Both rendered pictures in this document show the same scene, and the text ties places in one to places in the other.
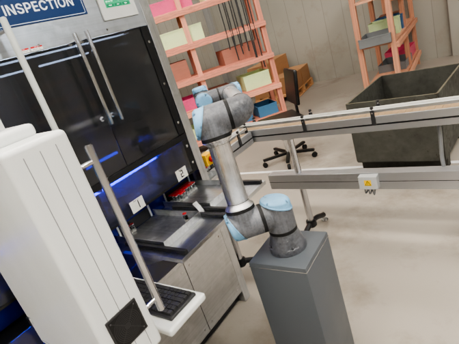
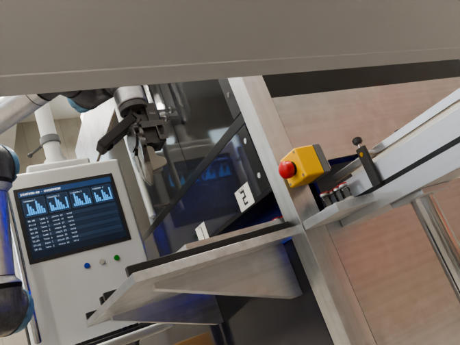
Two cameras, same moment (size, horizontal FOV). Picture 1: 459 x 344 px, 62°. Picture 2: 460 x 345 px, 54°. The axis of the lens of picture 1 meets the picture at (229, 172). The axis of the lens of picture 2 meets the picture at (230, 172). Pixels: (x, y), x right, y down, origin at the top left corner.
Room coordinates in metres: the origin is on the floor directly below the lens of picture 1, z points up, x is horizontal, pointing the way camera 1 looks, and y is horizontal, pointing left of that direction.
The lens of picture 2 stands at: (2.39, -0.91, 0.75)
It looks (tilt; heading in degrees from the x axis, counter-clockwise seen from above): 16 degrees up; 109
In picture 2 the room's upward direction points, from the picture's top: 21 degrees counter-clockwise
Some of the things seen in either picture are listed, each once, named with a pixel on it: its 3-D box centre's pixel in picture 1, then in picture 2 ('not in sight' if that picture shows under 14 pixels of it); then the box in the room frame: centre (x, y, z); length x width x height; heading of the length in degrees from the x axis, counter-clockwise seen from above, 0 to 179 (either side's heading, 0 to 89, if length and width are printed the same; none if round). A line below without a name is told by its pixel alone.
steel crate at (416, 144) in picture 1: (409, 118); not in sight; (3.54, -1.85, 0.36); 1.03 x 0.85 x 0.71; 138
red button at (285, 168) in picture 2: not in sight; (288, 169); (2.20, 0.08, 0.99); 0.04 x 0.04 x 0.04; 49
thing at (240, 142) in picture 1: (218, 152); (457, 126); (2.54, 0.03, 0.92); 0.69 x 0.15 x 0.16; 139
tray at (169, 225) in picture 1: (158, 226); not in sight; (1.70, 0.41, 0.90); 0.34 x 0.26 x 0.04; 49
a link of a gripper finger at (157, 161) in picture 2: not in sight; (155, 163); (1.92, 0.01, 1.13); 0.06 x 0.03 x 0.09; 49
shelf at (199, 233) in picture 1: (192, 213); (189, 280); (1.79, 0.24, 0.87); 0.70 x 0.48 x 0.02; 139
